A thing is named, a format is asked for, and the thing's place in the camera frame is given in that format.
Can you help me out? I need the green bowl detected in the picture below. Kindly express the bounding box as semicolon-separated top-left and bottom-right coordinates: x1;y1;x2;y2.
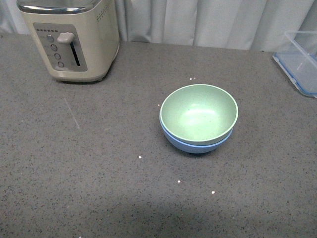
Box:
159;84;239;145

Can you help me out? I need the blue bowl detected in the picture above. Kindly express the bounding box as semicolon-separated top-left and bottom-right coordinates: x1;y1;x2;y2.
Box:
159;120;233;154

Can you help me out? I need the cream toaster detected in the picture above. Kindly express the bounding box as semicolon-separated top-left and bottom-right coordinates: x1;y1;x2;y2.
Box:
16;0;120;82

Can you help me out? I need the white curtain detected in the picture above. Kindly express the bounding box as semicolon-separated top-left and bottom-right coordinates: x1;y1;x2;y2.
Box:
0;0;317;52

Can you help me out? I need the blue rimmed container lid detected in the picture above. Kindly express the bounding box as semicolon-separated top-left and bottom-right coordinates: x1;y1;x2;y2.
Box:
272;53;317;98

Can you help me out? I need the clear plastic container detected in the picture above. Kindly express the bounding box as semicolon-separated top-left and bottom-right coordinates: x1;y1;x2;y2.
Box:
283;30;317;92

